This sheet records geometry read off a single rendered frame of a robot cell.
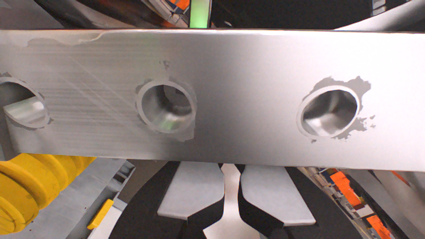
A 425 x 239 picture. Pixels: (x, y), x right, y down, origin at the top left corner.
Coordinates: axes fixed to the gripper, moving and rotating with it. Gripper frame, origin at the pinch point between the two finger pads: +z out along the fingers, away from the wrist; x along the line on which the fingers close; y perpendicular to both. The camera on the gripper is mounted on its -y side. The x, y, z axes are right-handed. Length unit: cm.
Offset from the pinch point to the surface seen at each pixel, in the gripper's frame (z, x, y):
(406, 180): 4.4, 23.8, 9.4
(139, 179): 39, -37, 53
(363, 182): 124, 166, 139
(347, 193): 194, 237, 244
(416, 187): 3.5, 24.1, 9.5
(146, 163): 50, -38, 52
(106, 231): 13, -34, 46
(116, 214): 18, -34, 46
